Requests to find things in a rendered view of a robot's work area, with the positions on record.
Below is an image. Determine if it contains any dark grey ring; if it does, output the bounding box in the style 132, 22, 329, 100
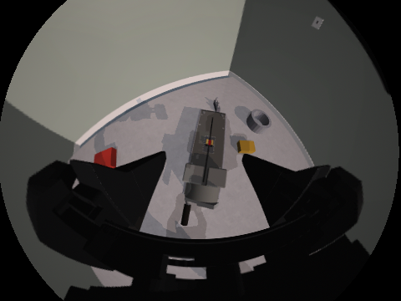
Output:
246, 110, 272, 134

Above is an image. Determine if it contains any orange-yellow block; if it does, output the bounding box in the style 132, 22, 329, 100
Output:
237, 140, 256, 153

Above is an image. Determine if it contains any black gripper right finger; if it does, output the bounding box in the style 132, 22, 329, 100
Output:
241, 153, 330, 227

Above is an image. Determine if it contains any red block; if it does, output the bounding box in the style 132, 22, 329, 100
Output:
94, 147, 117, 168

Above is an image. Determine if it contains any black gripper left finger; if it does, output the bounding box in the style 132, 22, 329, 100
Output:
70, 150, 167, 232

